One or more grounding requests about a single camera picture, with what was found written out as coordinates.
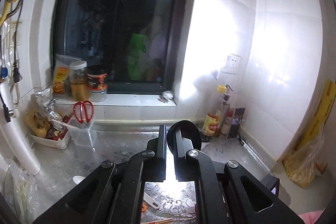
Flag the white pipe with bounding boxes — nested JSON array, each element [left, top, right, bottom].
[[0, 80, 41, 176]]

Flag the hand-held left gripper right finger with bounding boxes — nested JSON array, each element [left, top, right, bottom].
[[173, 130, 296, 224]]

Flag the small black ladle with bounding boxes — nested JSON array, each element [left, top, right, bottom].
[[167, 120, 202, 159]]

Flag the dark window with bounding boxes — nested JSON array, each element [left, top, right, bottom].
[[51, 0, 200, 106]]

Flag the yellow snack packet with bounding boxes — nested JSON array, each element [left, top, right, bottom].
[[26, 109, 51, 138]]

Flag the crumpled foil bag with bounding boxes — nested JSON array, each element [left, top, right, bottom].
[[34, 89, 65, 122]]

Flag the thin light stick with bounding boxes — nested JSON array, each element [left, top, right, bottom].
[[51, 119, 80, 130]]

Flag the pink clothing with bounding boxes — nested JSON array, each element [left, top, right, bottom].
[[299, 210, 324, 224]]

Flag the clear jar white lid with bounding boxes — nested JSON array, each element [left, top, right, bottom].
[[69, 61, 90, 101]]

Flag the yellow cardboard sheet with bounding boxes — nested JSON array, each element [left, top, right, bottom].
[[297, 81, 336, 151]]

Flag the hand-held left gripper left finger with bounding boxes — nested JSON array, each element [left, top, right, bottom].
[[33, 124, 168, 224]]

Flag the steel oil dispenser bottle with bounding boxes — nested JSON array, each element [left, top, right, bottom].
[[220, 85, 234, 135]]

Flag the white rice paddle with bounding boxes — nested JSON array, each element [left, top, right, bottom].
[[143, 191, 160, 210]]

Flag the clear plastic container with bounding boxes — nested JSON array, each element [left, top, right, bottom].
[[68, 119, 97, 148]]

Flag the yellow seasoning pouch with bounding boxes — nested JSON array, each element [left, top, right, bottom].
[[53, 54, 80, 97]]

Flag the white plastic tray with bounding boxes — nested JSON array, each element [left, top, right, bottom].
[[28, 131, 71, 149]]

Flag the red scissors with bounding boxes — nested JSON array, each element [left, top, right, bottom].
[[73, 101, 94, 123]]

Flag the wooden chopsticks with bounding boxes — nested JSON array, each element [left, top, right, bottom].
[[142, 217, 174, 224]]

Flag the dark lid jar red label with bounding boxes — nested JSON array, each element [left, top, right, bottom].
[[87, 65, 109, 102]]

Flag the clear plastic bag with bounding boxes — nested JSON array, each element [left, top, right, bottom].
[[4, 158, 40, 224]]

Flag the vinegar bottle yellow cap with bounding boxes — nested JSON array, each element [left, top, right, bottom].
[[201, 85, 227, 142]]

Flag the bag of yellow noodles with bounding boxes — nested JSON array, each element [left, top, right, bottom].
[[283, 130, 328, 189]]

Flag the black cable with plug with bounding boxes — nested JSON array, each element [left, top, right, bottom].
[[12, 0, 23, 84], [0, 93, 12, 123]]

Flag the small white wall socket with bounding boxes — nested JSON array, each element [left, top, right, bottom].
[[5, 22, 23, 50]]

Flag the smartphone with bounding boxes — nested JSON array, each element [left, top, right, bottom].
[[227, 108, 246, 139]]

